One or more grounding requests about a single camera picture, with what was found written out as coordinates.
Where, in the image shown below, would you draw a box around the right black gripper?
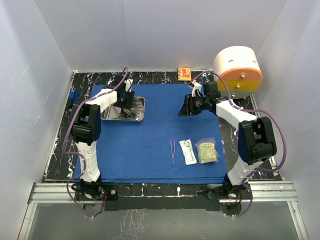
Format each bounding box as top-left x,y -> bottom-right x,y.
178,93 -> 209,116

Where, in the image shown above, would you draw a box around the steel ring-handle scissors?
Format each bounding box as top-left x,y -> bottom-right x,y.
115,111 -> 133,121

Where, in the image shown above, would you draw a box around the metal instrument tray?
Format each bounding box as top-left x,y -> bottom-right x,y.
101,96 -> 146,124

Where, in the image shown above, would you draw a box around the blue surgical drape cloth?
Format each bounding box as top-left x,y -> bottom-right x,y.
74,83 -> 227,185

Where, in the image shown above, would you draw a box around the green suture packet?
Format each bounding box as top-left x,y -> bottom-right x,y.
195,137 -> 220,164

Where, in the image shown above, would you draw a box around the steel forceps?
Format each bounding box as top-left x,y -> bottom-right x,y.
170,139 -> 176,165

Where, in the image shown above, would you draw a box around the white packet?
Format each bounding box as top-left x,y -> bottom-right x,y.
179,139 -> 197,166

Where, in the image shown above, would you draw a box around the pink cylindrical tissue phantom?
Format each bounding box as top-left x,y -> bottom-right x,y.
212,46 -> 263,99

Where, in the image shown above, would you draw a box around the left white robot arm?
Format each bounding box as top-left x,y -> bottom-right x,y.
70,76 -> 135,200

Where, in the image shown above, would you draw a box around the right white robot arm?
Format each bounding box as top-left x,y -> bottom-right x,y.
178,81 -> 277,199

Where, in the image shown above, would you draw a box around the small orange circuit board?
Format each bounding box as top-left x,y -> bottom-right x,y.
177,67 -> 192,82

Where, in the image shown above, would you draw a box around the small blue plastic clip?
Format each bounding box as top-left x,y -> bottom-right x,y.
66,89 -> 78,113

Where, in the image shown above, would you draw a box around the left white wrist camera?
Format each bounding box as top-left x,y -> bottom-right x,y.
124,78 -> 133,93

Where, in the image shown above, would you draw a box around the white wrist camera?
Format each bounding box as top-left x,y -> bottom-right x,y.
124,78 -> 133,93
188,80 -> 202,98

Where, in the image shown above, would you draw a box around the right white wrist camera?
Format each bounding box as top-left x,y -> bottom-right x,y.
188,80 -> 202,98

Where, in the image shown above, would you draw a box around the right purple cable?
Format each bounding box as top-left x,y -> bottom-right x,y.
191,71 -> 288,218

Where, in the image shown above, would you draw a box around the aluminium frame extrusion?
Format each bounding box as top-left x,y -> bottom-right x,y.
18,181 -> 310,240

